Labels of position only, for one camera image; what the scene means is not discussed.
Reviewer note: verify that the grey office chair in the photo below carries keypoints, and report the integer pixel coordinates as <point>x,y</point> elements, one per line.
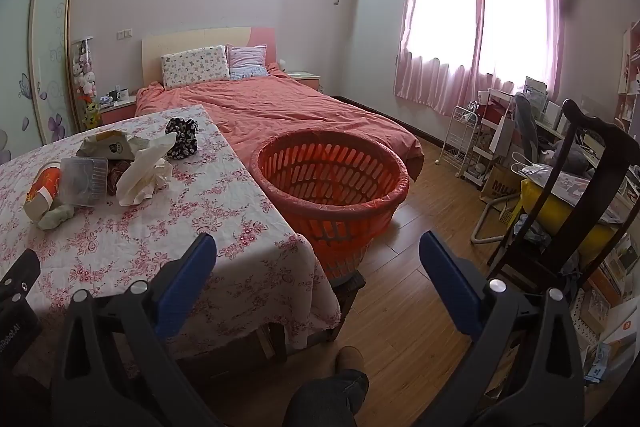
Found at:
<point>525,122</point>

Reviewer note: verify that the beige pink headboard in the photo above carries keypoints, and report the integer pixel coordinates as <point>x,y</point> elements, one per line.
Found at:
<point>200,39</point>

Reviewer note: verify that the red box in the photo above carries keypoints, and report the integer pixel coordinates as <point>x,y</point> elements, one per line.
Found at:
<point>490,112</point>

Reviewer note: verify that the pink nightstand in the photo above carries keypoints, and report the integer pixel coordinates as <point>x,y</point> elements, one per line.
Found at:
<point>117,113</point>
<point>305,79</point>

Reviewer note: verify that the orange plastic basket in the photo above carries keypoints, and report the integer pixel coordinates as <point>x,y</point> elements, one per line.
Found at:
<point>350,217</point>

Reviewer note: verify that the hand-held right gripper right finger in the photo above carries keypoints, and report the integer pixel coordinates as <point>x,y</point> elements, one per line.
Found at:
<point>450,277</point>

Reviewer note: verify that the white wall switch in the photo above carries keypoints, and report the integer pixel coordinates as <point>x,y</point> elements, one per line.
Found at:
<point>124,34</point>

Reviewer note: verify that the glass wardrobe with purple flowers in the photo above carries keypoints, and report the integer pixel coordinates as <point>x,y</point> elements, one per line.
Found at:
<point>50,32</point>

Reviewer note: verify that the person's leg in jeans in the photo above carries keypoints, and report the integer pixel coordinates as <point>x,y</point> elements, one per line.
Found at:
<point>325,399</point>

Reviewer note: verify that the pink striped pillow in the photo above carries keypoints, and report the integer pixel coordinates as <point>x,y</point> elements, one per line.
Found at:
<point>247,59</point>

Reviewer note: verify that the pink floral tablecloth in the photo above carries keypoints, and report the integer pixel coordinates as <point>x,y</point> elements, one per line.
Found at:
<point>150,232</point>

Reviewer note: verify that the white paper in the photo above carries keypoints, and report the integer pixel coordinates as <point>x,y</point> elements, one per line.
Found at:
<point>142,172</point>

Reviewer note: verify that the yellow cushion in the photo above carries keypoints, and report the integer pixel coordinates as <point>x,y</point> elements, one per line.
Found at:
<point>565,217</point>

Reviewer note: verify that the bed with coral duvet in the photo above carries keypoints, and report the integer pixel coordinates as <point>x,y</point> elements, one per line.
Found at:
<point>300,112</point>

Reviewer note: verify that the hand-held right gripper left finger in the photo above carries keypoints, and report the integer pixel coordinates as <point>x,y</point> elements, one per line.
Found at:
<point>192,267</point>

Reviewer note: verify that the pale green tissue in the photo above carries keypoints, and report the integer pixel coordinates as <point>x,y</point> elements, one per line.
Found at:
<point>55,217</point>

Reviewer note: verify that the black floral wrapper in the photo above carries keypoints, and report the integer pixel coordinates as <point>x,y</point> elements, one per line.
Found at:
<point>181,137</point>

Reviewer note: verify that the white bookshelf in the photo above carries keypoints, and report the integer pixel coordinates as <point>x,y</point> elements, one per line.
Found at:
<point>631,67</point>

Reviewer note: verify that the grey plush toy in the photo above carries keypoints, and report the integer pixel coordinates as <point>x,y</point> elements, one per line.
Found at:
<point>570,154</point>

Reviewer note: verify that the white metal tube frame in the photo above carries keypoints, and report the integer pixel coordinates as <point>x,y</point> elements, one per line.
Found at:
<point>477,227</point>

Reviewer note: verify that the dark wooden chair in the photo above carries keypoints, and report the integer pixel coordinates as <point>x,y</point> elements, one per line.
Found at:
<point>582,119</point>

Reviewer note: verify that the plush toy holder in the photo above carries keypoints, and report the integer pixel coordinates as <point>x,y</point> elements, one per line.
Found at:
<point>82,72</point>

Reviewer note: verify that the brown paper bag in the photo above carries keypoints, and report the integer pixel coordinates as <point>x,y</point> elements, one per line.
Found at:
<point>500,187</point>

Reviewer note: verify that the person's brown shoe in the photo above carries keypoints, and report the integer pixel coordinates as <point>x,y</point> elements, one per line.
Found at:
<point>349,359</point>

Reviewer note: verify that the white gift bag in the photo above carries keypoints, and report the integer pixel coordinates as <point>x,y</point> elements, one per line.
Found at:
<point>532,169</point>

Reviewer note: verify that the red paper cup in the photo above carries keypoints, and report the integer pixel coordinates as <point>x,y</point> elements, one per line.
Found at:
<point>42,192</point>

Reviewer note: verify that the yellow snack bag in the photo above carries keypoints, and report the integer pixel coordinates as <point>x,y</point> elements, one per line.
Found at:
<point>107,147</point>

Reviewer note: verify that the white floral pillow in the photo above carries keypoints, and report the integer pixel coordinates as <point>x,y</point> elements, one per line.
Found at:
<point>195,64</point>

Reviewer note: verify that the clear plastic container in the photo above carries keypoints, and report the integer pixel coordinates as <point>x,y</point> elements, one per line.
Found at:
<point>80,182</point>

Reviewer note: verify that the pink curtain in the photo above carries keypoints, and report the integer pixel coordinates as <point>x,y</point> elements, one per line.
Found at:
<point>515,67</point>
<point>440,77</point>

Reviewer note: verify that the white rolling cart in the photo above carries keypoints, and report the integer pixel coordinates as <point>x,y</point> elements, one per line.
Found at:
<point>482,152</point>

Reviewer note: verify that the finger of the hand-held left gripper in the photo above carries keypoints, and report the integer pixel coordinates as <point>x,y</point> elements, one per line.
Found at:
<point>22,269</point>

